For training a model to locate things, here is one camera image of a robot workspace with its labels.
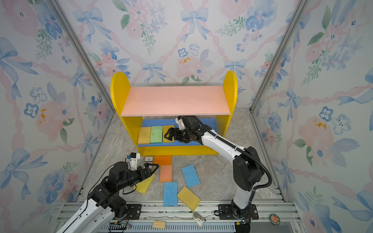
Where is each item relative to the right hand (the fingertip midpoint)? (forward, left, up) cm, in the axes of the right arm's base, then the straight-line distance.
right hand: (169, 136), depth 82 cm
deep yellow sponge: (+6, +3, -1) cm, 7 cm away
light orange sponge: (-16, +2, -14) cm, 21 cm away
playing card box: (-7, +14, -16) cm, 22 cm away
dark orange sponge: (-7, +5, -15) cm, 18 cm away
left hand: (-17, +6, -4) cm, 18 cm away
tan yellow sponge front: (-28, -11, -17) cm, 34 cm away
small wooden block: (-40, +3, -17) cm, 43 cm away
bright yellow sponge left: (-22, +15, -17) cm, 32 cm away
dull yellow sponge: (+2, +15, -2) cm, 16 cm away
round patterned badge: (-37, -54, -18) cm, 68 cm away
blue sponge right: (-16, -12, -17) cm, 26 cm away
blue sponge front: (-26, -1, -17) cm, 31 cm away
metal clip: (-37, -16, -16) cm, 44 cm away
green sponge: (+3, +8, -2) cm, 9 cm away
